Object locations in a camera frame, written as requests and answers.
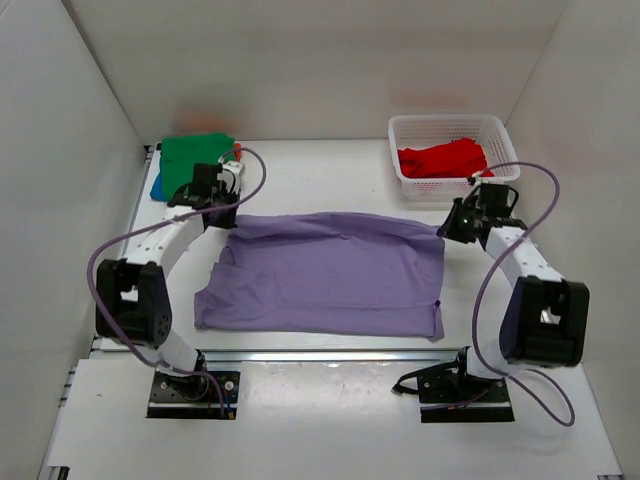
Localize purple t shirt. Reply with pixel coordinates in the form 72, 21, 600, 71
194, 212, 445, 341

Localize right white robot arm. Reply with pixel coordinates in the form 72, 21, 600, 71
392, 183, 590, 401

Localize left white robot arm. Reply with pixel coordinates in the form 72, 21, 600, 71
96, 161, 244, 380

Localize green folded t shirt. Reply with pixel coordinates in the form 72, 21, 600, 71
158, 133, 237, 202

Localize blue folded t shirt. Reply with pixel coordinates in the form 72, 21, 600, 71
150, 174, 167, 203

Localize red t shirt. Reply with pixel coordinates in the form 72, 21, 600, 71
397, 137, 488, 179

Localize white plastic basket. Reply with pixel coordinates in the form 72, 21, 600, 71
388, 114, 520, 201

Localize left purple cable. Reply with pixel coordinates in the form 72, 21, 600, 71
86, 146, 267, 419

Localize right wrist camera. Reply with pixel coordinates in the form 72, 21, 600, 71
467, 171, 487, 189

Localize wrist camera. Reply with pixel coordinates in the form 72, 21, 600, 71
217, 161, 245, 194
467, 171, 487, 189

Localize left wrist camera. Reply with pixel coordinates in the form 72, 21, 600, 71
217, 161, 245, 194

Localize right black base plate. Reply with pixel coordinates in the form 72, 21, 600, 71
392, 360, 515, 424

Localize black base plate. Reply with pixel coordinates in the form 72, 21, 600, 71
146, 370, 241, 421
392, 360, 515, 424

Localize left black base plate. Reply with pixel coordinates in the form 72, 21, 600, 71
146, 370, 241, 421

